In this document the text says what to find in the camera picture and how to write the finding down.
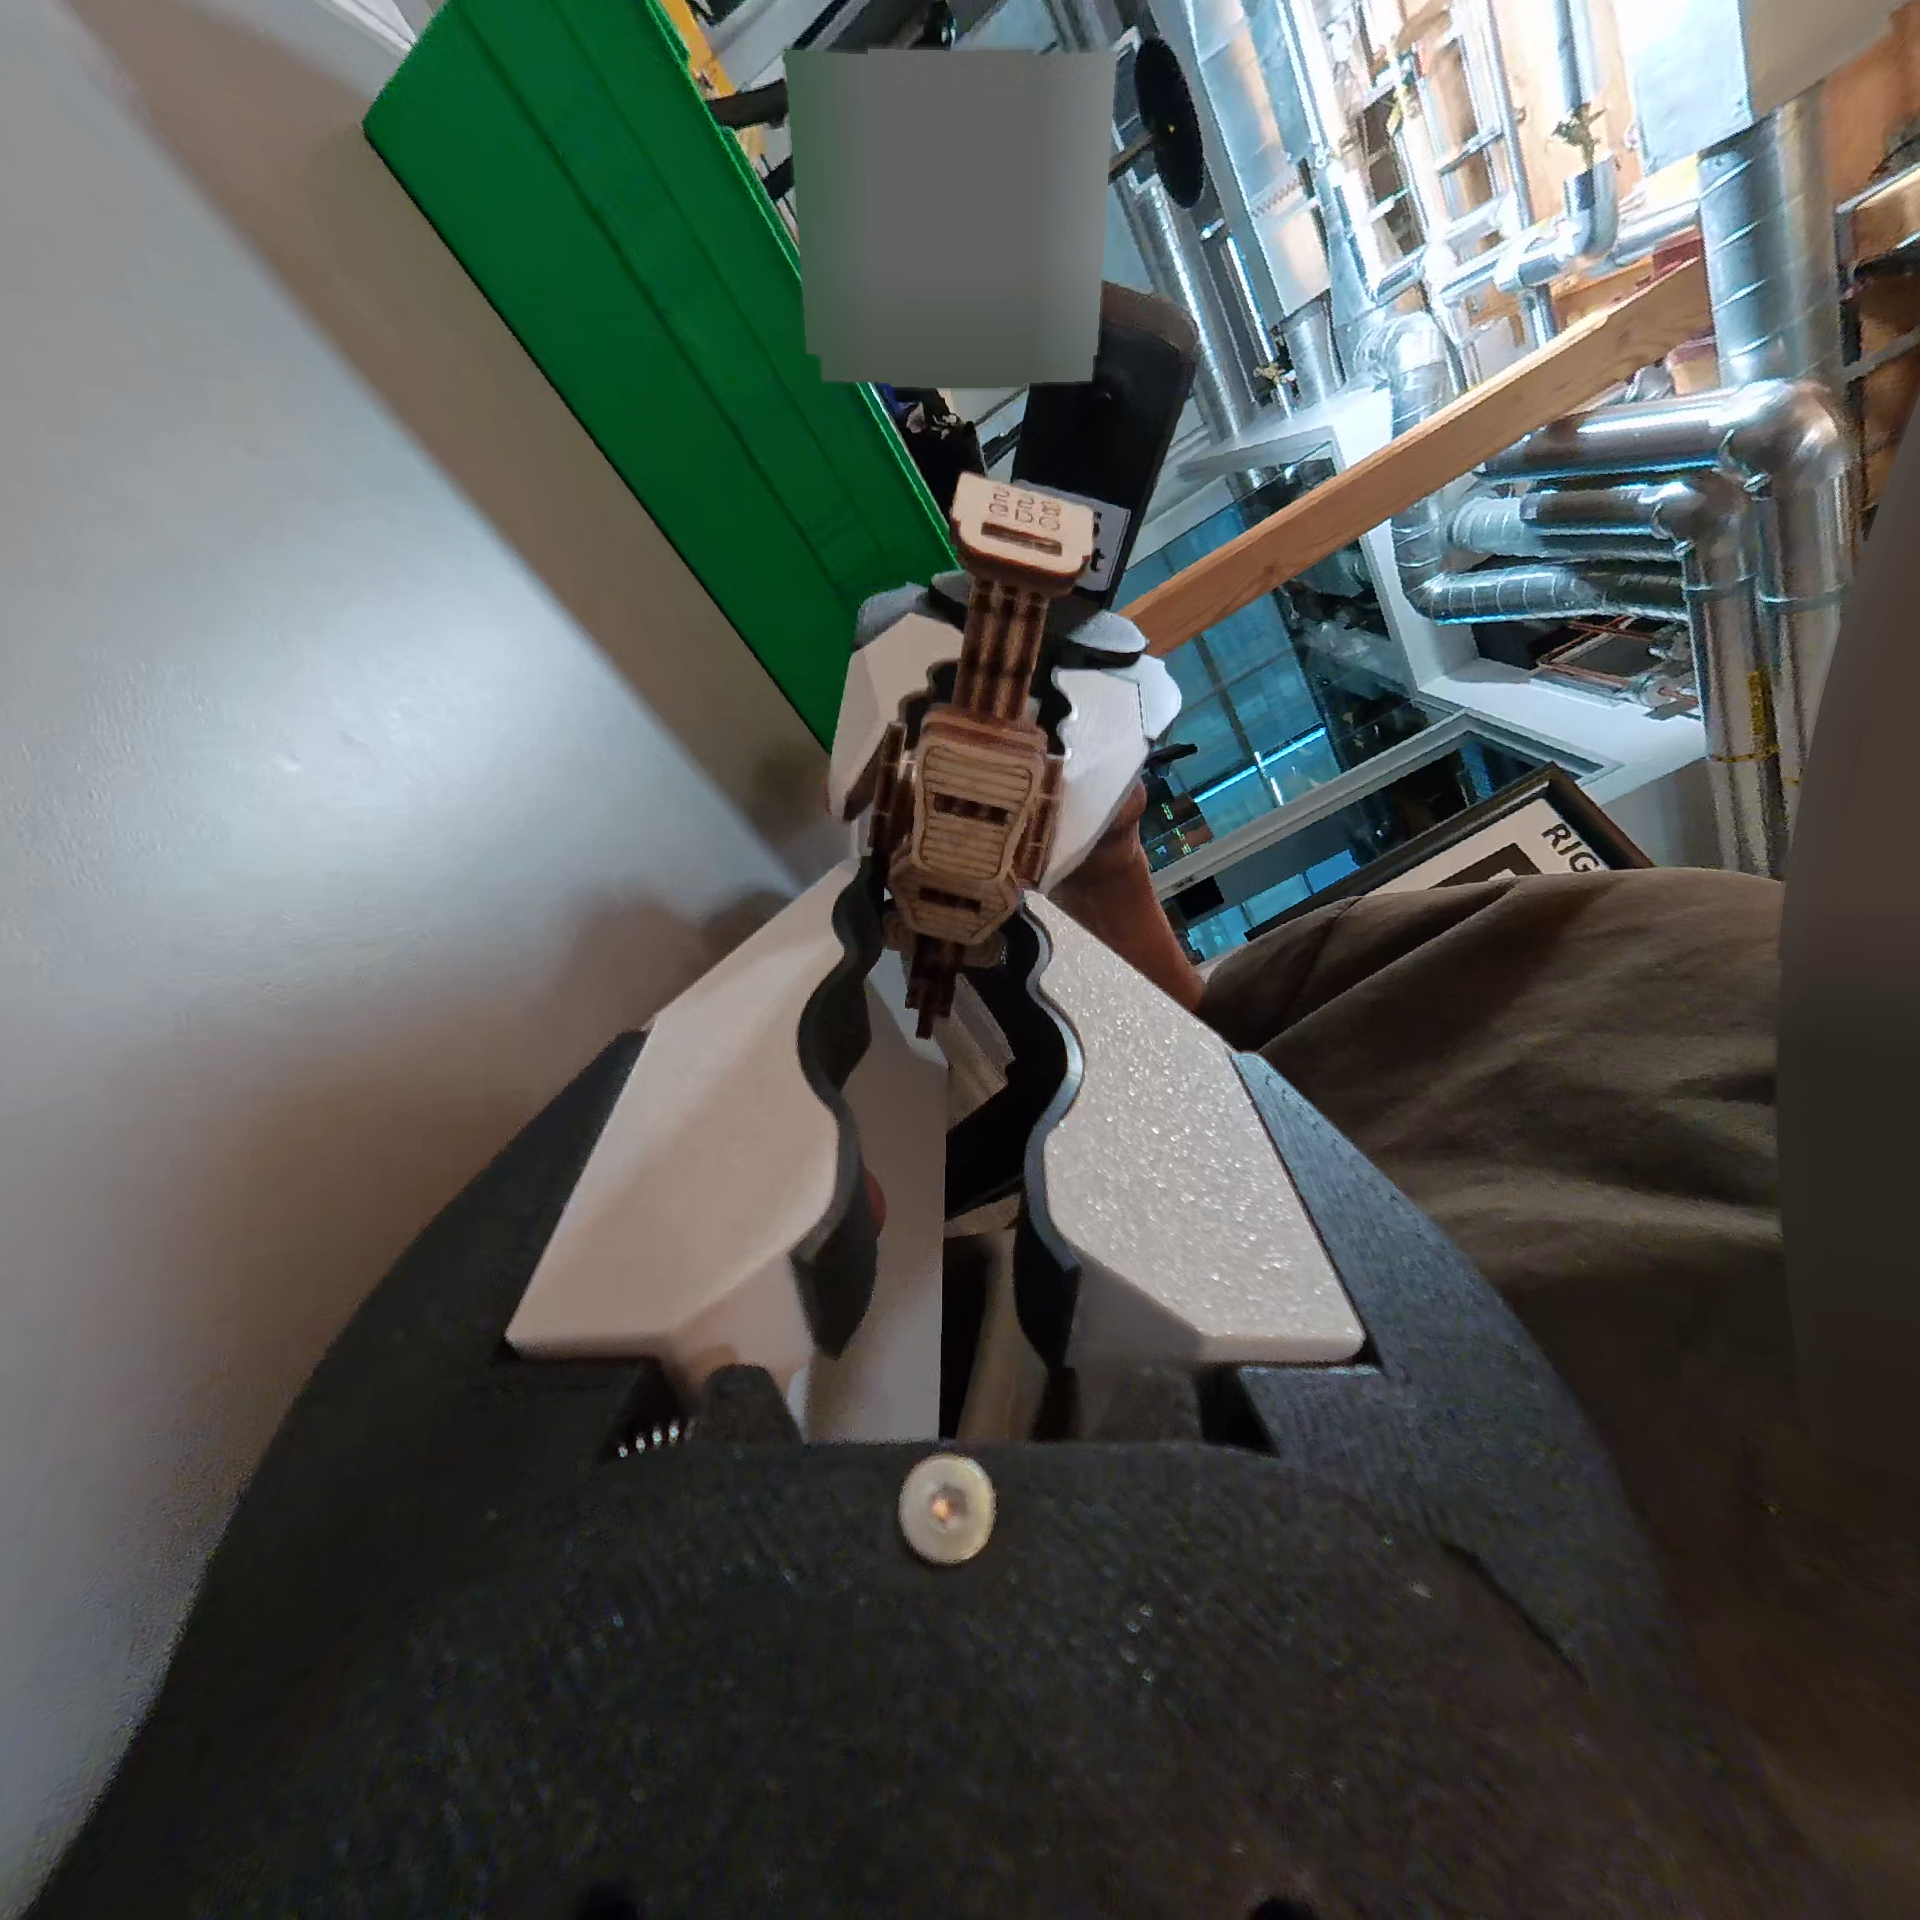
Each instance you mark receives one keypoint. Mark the wooden beam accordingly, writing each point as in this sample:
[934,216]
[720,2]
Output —
[1425,464]

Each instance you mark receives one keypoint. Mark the black framed sign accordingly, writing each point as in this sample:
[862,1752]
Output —
[1560,848]

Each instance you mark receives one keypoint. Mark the wooden puzzle model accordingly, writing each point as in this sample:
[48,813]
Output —
[968,797]

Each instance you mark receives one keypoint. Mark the green plastic bin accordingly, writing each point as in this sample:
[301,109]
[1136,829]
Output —
[646,330]

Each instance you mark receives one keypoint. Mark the person's right hand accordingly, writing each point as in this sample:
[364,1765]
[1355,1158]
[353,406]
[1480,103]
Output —
[1133,915]

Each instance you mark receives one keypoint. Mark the black round lamp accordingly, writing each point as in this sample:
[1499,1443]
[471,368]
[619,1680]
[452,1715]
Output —
[1171,120]

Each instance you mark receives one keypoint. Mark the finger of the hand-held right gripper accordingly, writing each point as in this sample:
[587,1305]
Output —
[1118,735]
[869,705]

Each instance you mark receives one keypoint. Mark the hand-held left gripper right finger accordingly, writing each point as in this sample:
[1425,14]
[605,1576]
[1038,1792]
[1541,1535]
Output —
[1201,1201]

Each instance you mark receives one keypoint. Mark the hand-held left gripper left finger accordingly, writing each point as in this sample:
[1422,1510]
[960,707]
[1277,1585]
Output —
[676,1201]

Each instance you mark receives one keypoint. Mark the silver ventilation ducts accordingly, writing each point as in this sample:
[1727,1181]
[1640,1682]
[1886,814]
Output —
[1769,451]

